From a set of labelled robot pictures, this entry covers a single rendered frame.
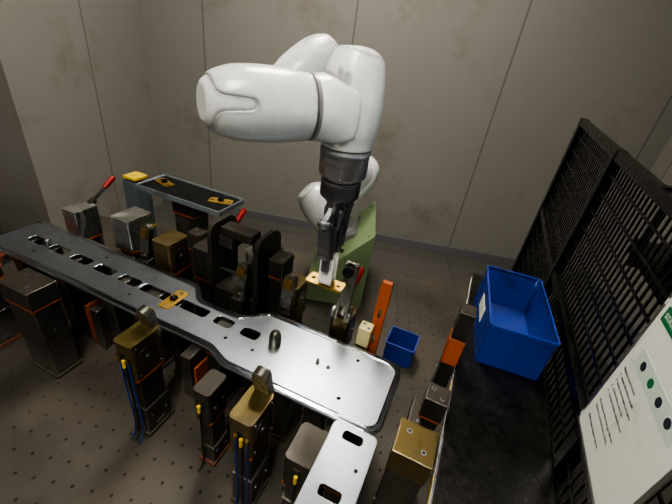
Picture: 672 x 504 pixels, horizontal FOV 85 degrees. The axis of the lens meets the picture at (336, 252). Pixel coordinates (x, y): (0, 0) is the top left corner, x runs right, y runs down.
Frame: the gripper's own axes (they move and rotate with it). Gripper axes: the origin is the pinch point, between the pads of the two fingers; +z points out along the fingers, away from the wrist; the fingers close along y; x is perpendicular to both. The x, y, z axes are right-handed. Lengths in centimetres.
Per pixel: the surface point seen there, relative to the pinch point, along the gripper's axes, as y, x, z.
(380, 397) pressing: 2.0, 18.4, 29.1
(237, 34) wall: -217, -183, -30
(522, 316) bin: -47, 50, 26
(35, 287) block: 18, -76, 26
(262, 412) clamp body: 21.1, -2.0, 24.7
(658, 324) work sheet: 1, 55, -11
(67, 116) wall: -103, -235, 29
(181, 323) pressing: 6.3, -37.1, 29.3
